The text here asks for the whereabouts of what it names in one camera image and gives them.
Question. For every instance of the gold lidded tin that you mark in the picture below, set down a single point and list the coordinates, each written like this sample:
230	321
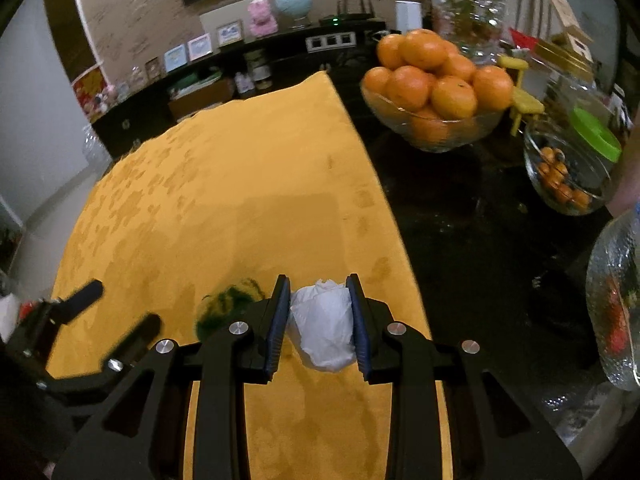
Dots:
565	59

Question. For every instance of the white picture frame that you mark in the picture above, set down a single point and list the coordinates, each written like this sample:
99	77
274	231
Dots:
200	46
231	33

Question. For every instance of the black router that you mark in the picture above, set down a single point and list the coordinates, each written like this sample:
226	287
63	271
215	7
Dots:
350	19

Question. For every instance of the crystal vase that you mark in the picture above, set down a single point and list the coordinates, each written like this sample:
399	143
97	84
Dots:
470	5

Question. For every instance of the white robot toy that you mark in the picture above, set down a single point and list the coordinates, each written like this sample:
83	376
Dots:
95	105

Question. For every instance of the glass bowl of oranges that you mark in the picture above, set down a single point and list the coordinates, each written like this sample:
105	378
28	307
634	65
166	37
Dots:
425	85

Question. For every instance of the red floral decoration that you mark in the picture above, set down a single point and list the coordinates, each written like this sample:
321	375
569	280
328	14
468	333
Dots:
87	87

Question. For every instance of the white tower device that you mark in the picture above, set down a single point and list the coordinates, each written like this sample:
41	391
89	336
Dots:
409	15

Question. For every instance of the yellow tablecloth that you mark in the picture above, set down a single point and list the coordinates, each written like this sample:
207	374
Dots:
225	185

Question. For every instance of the dark green wrapper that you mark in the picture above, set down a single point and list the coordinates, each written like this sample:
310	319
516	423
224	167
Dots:
225	305

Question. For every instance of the green lid jar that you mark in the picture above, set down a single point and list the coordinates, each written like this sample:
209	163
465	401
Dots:
597	132

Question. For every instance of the small white bottle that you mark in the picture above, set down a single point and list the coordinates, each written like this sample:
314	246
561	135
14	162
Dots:
244	83

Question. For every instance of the black TV cabinet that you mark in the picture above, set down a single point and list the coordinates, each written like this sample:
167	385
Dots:
140	120

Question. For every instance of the pink snow globe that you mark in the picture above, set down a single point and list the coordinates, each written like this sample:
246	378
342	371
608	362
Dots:
136	77

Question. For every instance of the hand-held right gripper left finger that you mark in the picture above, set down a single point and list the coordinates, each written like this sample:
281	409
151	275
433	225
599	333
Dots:
277	325

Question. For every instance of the pink figurine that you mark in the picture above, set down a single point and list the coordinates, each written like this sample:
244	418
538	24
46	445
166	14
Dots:
108	93

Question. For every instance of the wooden house ornament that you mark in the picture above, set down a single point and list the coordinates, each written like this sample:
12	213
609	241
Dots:
565	15

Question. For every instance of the pink plush toy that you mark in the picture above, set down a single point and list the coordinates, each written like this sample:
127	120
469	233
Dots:
262	16

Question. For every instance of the wooden box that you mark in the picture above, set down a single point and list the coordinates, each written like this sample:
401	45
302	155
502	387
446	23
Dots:
200	102

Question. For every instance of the white tissue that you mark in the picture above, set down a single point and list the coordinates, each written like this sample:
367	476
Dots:
322	325

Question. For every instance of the textured glass jar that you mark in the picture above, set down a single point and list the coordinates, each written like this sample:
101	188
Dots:
615	300

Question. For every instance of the pile of kumquats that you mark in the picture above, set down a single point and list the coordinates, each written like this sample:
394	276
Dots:
557	175

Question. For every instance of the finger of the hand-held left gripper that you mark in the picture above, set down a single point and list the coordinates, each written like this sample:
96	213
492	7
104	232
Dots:
135	329
80	297

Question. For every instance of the small brown picture frame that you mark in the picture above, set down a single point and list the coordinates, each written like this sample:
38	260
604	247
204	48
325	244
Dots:
152	68

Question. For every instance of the yellow toy chair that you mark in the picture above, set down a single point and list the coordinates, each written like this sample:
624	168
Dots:
525	100

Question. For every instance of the small glass bowl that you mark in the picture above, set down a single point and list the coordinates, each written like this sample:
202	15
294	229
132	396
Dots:
590	180

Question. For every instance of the glass fruit bowl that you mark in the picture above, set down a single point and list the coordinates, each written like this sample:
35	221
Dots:
442	144

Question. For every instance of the large clear water bottle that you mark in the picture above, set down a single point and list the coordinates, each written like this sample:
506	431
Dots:
95	147

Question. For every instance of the labelled jar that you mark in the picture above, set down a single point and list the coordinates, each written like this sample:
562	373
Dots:
260	67

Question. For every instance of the white power strip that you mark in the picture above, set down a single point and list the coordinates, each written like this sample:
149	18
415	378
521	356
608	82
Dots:
331	41

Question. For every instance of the small blue snow globe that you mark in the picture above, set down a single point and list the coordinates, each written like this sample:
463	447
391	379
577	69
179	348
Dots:
121	91

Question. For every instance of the light blue desk globe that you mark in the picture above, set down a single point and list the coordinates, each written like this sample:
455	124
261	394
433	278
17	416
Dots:
294	2

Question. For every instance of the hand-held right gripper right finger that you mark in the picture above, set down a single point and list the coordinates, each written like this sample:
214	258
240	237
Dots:
358	325

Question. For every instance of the green folded cloth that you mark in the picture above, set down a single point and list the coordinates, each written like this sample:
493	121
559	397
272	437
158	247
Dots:
195	83

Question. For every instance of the blue picture frame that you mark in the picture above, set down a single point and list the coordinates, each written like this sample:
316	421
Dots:
175	58

